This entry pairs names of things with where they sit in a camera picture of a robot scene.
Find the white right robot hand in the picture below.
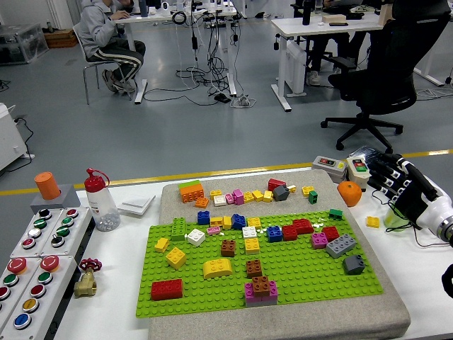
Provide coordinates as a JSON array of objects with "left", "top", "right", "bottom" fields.
[{"left": 367, "top": 152, "right": 453, "bottom": 231}]

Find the brown square toy brick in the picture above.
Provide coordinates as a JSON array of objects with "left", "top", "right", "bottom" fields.
[
  {"left": 251, "top": 275, "right": 272, "bottom": 298},
  {"left": 246, "top": 259, "right": 263, "bottom": 278},
  {"left": 220, "top": 239, "right": 237, "bottom": 258}
]

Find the long grey toy brick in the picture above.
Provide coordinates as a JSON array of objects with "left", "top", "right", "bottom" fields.
[{"left": 325, "top": 233, "right": 357, "bottom": 259}]

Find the dark grey toy brick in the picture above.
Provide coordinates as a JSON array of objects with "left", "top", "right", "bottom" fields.
[{"left": 342, "top": 254, "right": 366, "bottom": 276}]

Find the dark grey roof brick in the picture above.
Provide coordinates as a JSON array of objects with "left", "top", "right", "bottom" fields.
[{"left": 272, "top": 185, "right": 291, "bottom": 202}]

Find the long pink toy brick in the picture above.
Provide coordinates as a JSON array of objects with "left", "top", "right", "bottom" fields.
[{"left": 243, "top": 280, "right": 280, "bottom": 305}]

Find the yellow arched toy brick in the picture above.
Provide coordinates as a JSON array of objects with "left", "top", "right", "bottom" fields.
[{"left": 202, "top": 258, "right": 234, "bottom": 280}]

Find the large orange toy brick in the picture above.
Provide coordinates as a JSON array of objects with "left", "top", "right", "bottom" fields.
[{"left": 179, "top": 183, "right": 205, "bottom": 204}]

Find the green studded baseplate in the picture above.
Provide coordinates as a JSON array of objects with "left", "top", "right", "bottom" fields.
[{"left": 135, "top": 209, "right": 385, "bottom": 318}]

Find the tall green toy brick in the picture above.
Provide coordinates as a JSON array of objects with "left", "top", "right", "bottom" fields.
[{"left": 171, "top": 217, "right": 187, "bottom": 242}]

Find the long red toy brick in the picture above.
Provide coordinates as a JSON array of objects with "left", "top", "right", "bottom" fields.
[{"left": 151, "top": 278, "right": 184, "bottom": 301}]

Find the translucent green cup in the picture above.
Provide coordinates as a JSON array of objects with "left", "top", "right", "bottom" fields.
[{"left": 384, "top": 208, "right": 408, "bottom": 233}]

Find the orange fruit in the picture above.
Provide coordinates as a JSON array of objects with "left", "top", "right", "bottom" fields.
[{"left": 336, "top": 181, "right": 363, "bottom": 208}]

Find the black device in plastic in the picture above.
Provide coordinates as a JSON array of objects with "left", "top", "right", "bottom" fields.
[{"left": 348, "top": 145, "right": 406, "bottom": 167}]

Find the white desk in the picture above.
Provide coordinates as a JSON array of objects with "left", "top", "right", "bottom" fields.
[
  {"left": 413, "top": 16, "right": 453, "bottom": 88},
  {"left": 270, "top": 12, "right": 386, "bottom": 113},
  {"left": 113, "top": 5, "right": 238, "bottom": 106}
]

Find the black office chair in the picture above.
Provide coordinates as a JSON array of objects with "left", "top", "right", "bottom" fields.
[{"left": 320, "top": 0, "right": 453, "bottom": 155}]

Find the grey-brown foam mat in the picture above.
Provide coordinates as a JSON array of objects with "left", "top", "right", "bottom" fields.
[{"left": 147, "top": 169, "right": 412, "bottom": 340}]

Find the seated person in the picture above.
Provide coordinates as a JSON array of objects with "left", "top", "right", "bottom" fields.
[
  {"left": 72, "top": 0, "right": 147, "bottom": 96},
  {"left": 306, "top": 0, "right": 371, "bottom": 88}
]

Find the white computer tower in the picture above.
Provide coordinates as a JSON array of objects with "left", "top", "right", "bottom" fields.
[{"left": 285, "top": 40, "right": 307, "bottom": 97}]

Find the wooden box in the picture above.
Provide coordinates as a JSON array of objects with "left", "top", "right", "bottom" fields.
[{"left": 321, "top": 13, "right": 347, "bottom": 25}]

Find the black bottle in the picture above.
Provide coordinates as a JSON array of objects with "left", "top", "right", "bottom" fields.
[{"left": 302, "top": 0, "right": 316, "bottom": 26}]

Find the clear bottle red cap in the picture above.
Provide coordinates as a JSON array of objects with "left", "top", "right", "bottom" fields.
[{"left": 84, "top": 168, "right": 121, "bottom": 233}]

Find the brass valve red handwheel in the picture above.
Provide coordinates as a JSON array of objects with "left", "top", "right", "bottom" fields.
[{"left": 73, "top": 257, "right": 103, "bottom": 299}]

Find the grey square block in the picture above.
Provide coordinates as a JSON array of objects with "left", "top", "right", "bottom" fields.
[{"left": 30, "top": 183, "right": 81, "bottom": 215}]

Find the four-button control box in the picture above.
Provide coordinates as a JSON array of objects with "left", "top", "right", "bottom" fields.
[
  {"left": 9, "top": 208, "right": 64, "bottom": 259},
  {"left": 39, "top": 207, "right": 93, "bottom": 258}
]

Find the orange cylinder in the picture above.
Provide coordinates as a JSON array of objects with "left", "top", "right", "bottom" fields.
[{"left": 34, "top": 171, "right": 62, "bottom": 201}]

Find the emergency stop control box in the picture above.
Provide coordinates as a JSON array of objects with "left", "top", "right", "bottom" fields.
[
  {"left": 0, "top": 254, "right": 78, "bottom": 340},
  {"left": 0, "top": 255, "right": 42, "bottom": 334}
]

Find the wooden crate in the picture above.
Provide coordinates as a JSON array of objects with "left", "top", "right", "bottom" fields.
[{"left": 42, "top": 28, "right": 79, "bottom": 50}]

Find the white cabinet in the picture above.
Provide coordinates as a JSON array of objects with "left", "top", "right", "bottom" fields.
[{"left": 0, "top": 102, "right": 36, "bottom": 173}]

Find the transparent storage box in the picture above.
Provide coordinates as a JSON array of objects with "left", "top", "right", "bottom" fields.
[{"left": 0, "top": 23, "right": 50, "bottom": 66}]

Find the white two-button switch box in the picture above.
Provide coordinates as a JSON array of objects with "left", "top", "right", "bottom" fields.
[{"left": 345, "top": 156, "right": 372, "bottom": 192}]

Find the grey two-button switch box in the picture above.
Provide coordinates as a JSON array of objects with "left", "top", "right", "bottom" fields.
[{"left": 311, "top": 154, "right": 348, "bottom": 183}]

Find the tangle of black cables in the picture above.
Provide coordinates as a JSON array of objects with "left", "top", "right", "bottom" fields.
[{"left": 141, "top": 10, "right": 258, "bottom": 109}]

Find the white wall switch plate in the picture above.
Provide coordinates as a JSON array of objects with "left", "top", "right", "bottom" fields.
[{"left": 117, "top": 193, "right": 156, "bottom": 217}]

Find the metal frame chair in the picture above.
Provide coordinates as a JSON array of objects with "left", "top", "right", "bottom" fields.
[{"left": 72, "top": 24, "right": 137, "bottom": 106}]

